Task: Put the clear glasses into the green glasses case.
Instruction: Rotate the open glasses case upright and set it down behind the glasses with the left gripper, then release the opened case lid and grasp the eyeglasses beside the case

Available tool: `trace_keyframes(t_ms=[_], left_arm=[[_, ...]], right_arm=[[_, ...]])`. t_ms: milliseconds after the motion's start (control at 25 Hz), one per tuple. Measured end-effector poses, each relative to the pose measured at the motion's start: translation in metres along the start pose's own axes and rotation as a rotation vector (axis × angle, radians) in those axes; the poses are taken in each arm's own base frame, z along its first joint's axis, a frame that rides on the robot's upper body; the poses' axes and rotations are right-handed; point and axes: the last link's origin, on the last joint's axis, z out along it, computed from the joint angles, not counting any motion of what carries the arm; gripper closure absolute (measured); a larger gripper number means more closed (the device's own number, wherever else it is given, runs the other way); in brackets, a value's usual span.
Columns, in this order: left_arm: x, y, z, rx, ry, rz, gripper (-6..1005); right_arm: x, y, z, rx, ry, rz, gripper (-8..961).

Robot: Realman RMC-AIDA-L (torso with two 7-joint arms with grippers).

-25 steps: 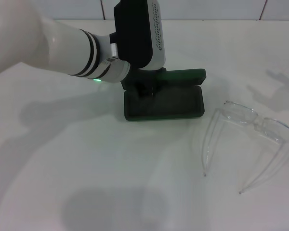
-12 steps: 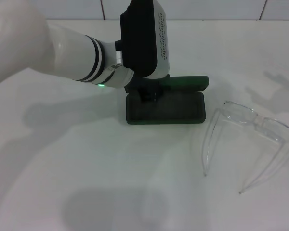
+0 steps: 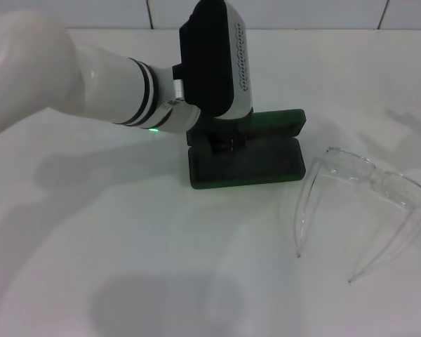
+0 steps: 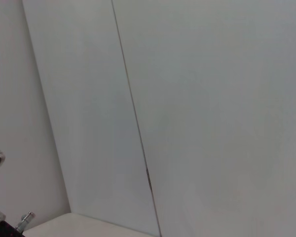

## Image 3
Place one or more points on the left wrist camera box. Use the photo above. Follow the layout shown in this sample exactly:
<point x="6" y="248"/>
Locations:
<point x="214" y="52"/>

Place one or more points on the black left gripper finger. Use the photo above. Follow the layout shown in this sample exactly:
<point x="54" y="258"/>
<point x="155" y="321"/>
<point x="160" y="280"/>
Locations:
<point x="239" y="142"/>
<point x="220" y="146"/>

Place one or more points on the clear white glasses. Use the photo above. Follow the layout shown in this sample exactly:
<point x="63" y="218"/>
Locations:
<point x="373" y="175"/>

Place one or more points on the green glasses case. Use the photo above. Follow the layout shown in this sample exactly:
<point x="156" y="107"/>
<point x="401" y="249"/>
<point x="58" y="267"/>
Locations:
<point x="266" y="165"/>

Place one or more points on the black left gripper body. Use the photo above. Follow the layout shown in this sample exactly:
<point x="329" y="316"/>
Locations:
<point x="203" y="131"/>

